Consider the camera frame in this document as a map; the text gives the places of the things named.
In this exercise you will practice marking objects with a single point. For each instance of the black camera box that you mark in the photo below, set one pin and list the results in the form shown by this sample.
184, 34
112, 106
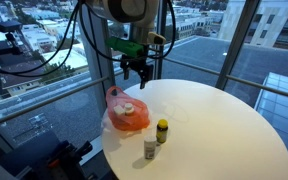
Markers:
7, 26

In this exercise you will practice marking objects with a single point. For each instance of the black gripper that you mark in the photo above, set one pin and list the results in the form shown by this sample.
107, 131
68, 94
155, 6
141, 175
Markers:
137, 64

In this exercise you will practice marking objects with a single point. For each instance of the brown yellow-capped medicine bottle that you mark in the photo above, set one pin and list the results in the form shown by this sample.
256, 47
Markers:
162, 133

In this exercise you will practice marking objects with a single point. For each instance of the orange plastic bag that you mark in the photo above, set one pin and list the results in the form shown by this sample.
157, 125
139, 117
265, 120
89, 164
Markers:
130, 123

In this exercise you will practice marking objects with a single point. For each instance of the grey rooftop vent unit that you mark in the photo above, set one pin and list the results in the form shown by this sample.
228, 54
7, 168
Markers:
39, 123

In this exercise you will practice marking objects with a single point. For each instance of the beige wrist connector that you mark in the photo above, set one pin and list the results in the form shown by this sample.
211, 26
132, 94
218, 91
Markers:
157, 38

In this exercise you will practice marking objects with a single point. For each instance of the green wrist camera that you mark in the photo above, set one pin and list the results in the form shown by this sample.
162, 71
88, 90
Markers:
124, 46

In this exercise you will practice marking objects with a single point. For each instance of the white bottle with blue logo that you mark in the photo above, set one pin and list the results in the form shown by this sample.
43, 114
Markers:
150, 148

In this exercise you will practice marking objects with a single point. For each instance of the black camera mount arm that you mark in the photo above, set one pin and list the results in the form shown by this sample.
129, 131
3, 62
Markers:
12, 45

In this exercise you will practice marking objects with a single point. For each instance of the white square-capped bottle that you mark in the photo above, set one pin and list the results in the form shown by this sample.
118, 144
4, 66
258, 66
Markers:
119, 110

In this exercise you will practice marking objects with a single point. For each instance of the white round-capped bottle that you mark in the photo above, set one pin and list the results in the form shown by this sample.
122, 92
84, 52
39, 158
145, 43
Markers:
129, 108

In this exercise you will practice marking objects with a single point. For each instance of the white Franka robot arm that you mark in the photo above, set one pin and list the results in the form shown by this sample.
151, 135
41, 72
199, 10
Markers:
130, 10

